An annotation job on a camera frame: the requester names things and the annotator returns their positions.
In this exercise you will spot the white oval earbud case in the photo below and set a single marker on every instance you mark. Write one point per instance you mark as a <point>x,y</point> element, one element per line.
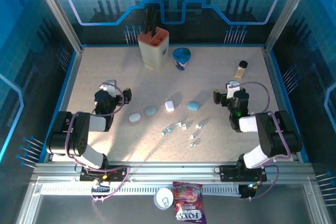
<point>134,117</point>

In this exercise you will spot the blue oval earbud case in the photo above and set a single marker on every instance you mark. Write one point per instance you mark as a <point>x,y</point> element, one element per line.
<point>193,105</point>

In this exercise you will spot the pale mint earbud case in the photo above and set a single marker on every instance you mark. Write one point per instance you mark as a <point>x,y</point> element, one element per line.
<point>151,110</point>

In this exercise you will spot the white square earbud case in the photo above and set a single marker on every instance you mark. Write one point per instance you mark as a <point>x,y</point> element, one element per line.
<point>169,106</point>

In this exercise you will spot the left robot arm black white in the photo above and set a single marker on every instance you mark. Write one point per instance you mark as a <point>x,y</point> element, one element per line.
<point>78,134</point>

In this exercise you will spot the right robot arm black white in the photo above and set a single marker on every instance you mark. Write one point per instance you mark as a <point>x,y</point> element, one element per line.
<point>275,134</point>

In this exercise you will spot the spice bottle black cap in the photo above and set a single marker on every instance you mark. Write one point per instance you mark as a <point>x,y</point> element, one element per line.
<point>240,72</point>

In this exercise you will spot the beige knife block orange rim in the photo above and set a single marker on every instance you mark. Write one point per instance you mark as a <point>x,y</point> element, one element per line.
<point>155,53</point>

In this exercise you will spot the blue lidded plastic cup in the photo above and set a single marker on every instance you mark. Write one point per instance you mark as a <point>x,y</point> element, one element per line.
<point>181,54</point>

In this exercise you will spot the small black controller box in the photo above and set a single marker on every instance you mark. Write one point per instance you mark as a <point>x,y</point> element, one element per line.
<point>248,191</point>

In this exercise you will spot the white round can lid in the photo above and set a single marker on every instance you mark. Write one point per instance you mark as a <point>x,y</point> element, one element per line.
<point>160,195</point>

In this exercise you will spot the purple candy bag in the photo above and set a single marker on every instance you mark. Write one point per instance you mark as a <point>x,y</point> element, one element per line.
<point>187,203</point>

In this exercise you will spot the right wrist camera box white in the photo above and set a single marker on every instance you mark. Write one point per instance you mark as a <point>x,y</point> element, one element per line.
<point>233,89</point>

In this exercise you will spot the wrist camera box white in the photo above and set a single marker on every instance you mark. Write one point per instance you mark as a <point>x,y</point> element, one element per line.
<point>111,87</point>
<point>233,89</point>

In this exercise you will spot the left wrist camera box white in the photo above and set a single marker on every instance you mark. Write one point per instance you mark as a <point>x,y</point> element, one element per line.
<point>111,87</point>

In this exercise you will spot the aluminium side rail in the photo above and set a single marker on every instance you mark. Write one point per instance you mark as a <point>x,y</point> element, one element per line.
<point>74,69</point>
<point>274,77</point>

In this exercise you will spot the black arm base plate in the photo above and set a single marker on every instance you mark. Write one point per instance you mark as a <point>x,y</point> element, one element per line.
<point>228,172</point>
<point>118,172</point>

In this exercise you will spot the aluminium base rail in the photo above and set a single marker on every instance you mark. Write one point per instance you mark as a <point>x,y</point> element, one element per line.
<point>170,170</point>

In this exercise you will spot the aluminium frame post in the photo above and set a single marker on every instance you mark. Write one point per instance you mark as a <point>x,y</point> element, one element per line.
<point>286,11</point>
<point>57,11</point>

